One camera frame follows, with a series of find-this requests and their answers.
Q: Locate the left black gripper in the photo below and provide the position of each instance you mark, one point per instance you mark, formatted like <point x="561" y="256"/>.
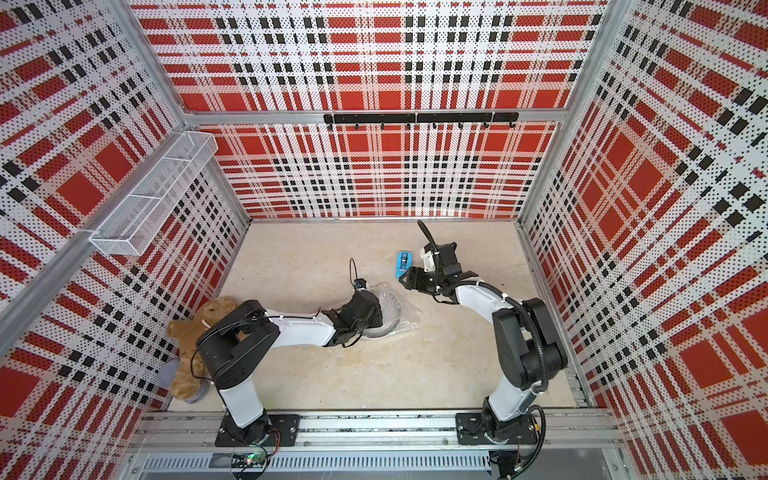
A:
<point x="377" y="317"/>

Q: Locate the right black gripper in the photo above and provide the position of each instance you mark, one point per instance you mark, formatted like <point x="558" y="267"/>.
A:
<point x="415" y="278"/>

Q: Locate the clear bubble wrap sheet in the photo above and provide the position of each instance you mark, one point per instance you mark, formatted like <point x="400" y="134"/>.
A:
<point x="411" y="315"/>

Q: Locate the blue tape dispenser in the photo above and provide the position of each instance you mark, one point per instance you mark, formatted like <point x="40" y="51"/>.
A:
<point x="404" y="262"/>

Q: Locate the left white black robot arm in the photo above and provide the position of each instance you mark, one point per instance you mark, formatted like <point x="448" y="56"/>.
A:
<point x="232" y="350"/>

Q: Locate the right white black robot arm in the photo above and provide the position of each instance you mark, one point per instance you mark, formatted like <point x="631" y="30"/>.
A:
<point x="529" y="349"/>

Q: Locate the brown teddy bear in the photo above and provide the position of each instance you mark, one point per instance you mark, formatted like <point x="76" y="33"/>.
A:
<point x="187" y="332"/>

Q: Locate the green circuit board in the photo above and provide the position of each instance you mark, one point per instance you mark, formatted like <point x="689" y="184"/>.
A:
<point x="238" y="461"/>

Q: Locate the grey blue slipper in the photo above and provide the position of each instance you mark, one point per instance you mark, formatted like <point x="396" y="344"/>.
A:
<point x="182" y="385"/>

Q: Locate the black wall hook rail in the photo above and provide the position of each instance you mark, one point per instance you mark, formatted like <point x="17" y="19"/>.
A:
<point x="483" y="118"/>

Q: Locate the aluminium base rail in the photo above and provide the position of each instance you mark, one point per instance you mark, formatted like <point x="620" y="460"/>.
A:
<point x="324" y="444"/>

